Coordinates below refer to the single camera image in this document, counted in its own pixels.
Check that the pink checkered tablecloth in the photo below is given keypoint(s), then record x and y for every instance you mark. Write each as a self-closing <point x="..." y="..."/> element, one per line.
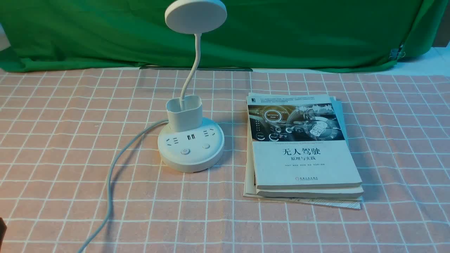
<point x="60" y="131"/>

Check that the top book self-driving cover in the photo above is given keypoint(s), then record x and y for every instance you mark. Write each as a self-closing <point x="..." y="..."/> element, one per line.
<point x="302" y="154"/>

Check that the white desk lamp with sockets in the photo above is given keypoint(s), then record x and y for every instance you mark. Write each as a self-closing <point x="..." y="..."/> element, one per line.
<point x="190" y="142"/>

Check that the green backdrop cloth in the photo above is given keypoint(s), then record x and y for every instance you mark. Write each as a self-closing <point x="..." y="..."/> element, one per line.
<point x="332" y="35"/>

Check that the metal binder clip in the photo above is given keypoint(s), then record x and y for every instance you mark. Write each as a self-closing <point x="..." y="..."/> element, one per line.
<point x="397" y="53"/>

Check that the middle white book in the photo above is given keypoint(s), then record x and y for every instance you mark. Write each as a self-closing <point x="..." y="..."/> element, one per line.
<point x="346" y="192"/>

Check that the bottom thin paper booklet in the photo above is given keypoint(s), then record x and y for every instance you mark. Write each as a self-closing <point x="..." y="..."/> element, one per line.
<point x="250" y="182"/>

